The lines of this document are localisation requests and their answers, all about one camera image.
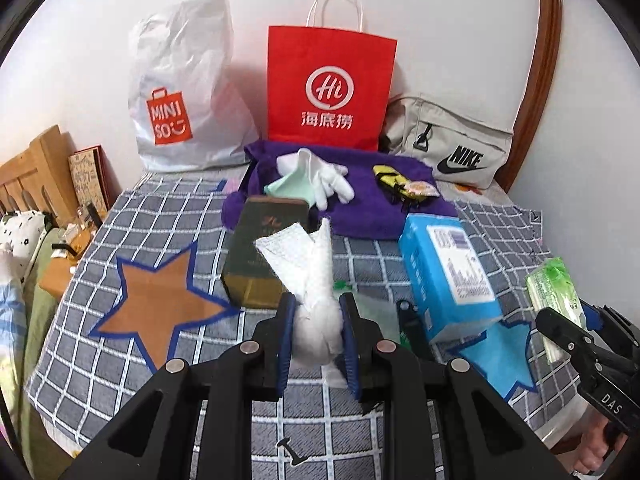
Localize person's right hand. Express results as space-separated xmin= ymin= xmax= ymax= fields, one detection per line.
xmin=572 ymin=410 xmax=626 ymax=478

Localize pastel bedding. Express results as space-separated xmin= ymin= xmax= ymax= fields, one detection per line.
xmin=0 ymin=250 xmax=28 ymax=431

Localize wooden bedside table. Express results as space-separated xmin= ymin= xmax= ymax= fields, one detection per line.
xmin=37 ymin=230 xmax=108 ymax=301

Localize grey waist bag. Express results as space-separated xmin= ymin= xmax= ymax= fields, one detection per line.
xmin=382 ymin=92 xmax=516 ymax=191

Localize white glove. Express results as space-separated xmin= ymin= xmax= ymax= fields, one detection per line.
xmin=276 ymin=147 xmax=356 ymax=209

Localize blue tissue pack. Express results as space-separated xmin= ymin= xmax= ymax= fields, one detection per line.
xmin=398 ymin=212 xmax=503 ymax=345

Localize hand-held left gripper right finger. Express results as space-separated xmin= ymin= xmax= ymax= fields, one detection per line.
xmin=337 ymin=291 xmax=576 ymax=480

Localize green wet wipes packet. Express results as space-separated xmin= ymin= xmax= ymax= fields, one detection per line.
xmin=525 ymin=256 xmax=583 ymax=363

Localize red paper bag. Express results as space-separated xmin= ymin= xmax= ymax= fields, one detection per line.
xmin=266 ymin=0 xmax=399 ymax=153

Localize grey checkered star blanket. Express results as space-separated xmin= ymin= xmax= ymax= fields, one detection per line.
xmin=22 ymin=170 xmax=588 ymax=480

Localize polka-dot pillow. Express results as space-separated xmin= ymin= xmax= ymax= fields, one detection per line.
xmin=0 ymin=209 xmax=53 ymax=266

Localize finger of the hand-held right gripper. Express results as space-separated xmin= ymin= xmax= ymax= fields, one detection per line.
xmin=535 ymin=307 xmax=593 ymax=361
xmin=580 ymin=302 xmax=640 ymax=356

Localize white plastic shopping bag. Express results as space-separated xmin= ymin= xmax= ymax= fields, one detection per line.
xmin=127 ymin=0 xmax=261 ymax=173

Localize purple towel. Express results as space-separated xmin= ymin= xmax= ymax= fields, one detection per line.
xmin=221 ymin=140 xmax=457 ymax=238

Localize white waffle cloth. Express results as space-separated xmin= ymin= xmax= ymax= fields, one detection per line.
xmin=254 ymin=217 xmax=346 ymax=366

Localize dark green box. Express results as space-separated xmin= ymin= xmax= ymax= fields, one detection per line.
xmin=221 ymin=195 xmax=323 ymax=309

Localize light green bedding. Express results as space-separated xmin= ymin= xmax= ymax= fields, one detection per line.
xmin=20 ymin=230 xmax=66 ymax=361

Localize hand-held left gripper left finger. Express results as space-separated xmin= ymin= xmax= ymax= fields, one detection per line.
xmin=60 ymin=292 xmax=298 ymax=480

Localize wooden headboard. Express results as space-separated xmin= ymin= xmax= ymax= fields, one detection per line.
xmin=0 ymin=125 xmax=76 ymax=228

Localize brown wooden door frame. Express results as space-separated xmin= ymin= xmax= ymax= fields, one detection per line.
xmin=497 ymin=0 xmax=563 ymax=193

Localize small floral packet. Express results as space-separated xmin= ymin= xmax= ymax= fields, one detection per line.
xmin=402 ymin=180 xmax=436 ymax=201

